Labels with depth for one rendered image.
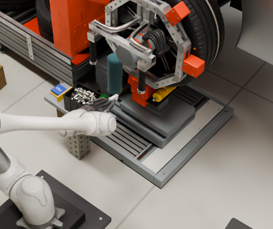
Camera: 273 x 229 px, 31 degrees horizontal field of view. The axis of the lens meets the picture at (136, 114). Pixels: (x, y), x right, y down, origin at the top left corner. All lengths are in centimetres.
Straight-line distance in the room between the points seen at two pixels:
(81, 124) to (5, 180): 50
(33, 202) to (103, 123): 50
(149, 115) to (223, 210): 75
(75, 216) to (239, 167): 121
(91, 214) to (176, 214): 60
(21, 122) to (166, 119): 129
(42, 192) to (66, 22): 109
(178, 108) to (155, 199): 62
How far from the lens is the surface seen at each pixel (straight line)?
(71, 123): 208
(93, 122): 213
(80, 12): 294
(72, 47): 302
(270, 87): 382
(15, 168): 238
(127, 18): 288
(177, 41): 247
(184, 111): 317
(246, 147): 334
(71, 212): 251
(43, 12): 351
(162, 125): 306
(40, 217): 237
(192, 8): 249
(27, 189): 229
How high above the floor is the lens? 248
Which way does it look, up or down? 46 degrees down
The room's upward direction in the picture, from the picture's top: 3 degrees clockwise
